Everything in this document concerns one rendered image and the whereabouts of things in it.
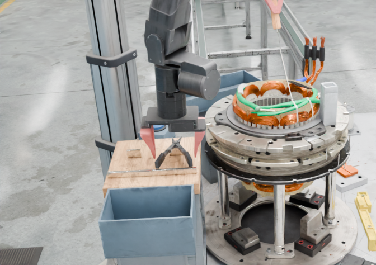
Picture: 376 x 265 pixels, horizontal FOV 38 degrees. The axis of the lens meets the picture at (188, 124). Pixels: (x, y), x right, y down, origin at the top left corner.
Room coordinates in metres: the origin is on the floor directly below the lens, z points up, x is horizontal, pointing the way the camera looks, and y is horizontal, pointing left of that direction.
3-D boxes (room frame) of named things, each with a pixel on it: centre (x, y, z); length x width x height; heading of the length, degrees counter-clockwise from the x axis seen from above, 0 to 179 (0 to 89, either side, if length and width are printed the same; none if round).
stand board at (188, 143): (1.00, 0.08, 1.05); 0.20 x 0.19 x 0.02; 176
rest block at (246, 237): (1.03, -0.11, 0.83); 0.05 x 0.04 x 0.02; 28
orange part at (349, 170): (1.33, -0.43, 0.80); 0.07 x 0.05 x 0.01; 23
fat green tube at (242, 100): (1.09, -0.13, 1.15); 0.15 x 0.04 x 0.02; 0
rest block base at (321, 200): (1.19, -0.29, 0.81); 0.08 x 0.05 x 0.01; 54
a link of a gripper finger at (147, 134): (0.98, 0.06, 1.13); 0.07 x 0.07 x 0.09; 87
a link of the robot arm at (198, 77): (0.96, -0.01, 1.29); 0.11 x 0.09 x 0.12; 51
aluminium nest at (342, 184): (1.31, -0.42, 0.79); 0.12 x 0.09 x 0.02; 23
